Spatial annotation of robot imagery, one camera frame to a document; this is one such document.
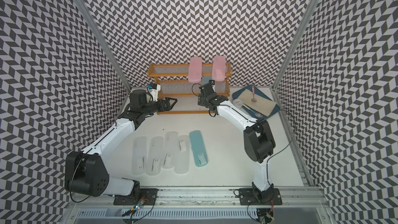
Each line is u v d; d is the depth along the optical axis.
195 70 0.86
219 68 0.87
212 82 0.81
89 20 0.83
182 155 0.86
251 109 1.02
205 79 0.83
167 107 0.74
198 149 0.89
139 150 0.87
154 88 0.74
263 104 1.09
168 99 0.74
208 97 0.69
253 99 1.09
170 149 0.88
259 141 0.50
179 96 0.86
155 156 0.86
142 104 0.65
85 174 0.41
